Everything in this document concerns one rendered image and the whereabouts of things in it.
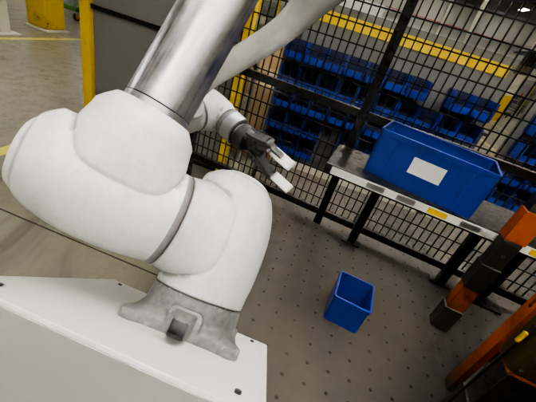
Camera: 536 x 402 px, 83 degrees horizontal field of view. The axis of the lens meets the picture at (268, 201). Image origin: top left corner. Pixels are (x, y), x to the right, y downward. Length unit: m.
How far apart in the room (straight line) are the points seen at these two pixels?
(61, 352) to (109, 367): 0.06
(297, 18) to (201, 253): 0.54
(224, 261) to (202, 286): 0.05
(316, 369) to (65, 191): 0.62
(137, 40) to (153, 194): 2.27
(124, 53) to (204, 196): 2.32
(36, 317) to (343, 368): 0.63
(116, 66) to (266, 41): 2.11
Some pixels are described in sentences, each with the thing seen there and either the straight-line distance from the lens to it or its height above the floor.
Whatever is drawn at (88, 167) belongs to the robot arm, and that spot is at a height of 1.12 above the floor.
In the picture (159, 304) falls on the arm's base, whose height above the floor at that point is 0.94.
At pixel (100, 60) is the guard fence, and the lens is 2.88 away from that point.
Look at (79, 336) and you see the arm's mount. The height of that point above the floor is 1.02.
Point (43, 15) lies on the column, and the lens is 7.53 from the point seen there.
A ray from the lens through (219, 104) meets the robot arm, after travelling 0.94.
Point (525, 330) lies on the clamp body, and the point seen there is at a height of 1.00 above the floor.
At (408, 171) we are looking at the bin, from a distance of 0.91.
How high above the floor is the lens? 1.33
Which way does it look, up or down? 31 degrees down
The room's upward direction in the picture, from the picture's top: 18 degrees clockwise
